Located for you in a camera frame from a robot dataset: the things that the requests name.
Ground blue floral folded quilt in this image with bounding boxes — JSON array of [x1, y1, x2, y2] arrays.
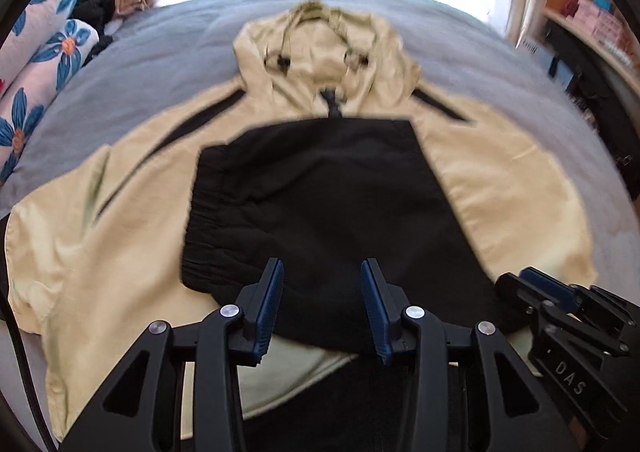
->
[[0, 0, 101, 185]]

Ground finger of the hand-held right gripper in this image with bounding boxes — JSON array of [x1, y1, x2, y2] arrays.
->
[[519, 267, 640, 333], [494, 272, 632, 358]]

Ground white and blue cardboard box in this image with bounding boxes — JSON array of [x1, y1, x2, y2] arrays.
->
[[517, 35, 576, 88]]

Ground pink storage drawer boxes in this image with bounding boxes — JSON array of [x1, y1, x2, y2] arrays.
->
[[560, 0, 631, 53]]

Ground grey-blue bed blanket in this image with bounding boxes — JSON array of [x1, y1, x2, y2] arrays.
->
[[0, 0, 638, 452]]

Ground black clothes pile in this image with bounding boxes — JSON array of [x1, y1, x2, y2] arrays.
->
[[70, 0, 118, 68]]

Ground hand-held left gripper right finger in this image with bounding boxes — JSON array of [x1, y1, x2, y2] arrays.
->
[[360, 258, 581, 452]]

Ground black bag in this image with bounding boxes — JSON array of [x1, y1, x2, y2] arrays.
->
[[542, 20, 640, 193]]

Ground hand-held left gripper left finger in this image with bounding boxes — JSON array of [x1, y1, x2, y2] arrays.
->
[[60, 257, 286, 452]]

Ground beige and black hooded jacket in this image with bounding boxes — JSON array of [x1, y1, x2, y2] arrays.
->
[[5, 0, 598, 443]]

